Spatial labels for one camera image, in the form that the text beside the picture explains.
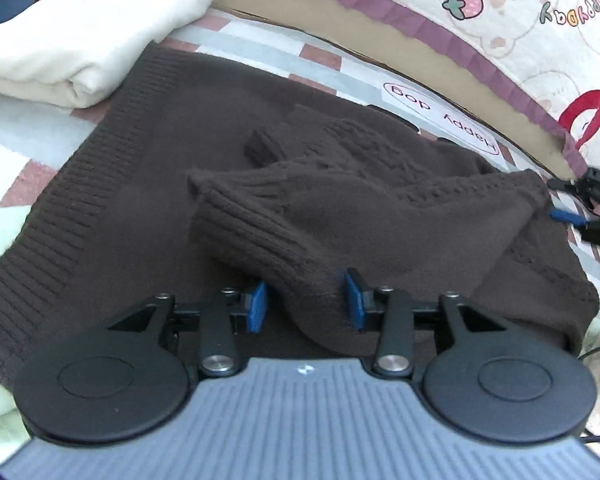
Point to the cream folded garment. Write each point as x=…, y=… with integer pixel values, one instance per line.
x=80, y=35

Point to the brown knitted sweater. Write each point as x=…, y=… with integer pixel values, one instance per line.
x=180, y=135

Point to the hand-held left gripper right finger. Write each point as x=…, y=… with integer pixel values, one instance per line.
x=352, y=305

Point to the checkered dog print rug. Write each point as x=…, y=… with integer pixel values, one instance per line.
x=310, y=35

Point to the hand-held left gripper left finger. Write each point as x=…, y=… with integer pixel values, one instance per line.
x=257, y=307

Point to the bear print bedspread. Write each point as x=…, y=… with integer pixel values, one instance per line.
x=530, y=10

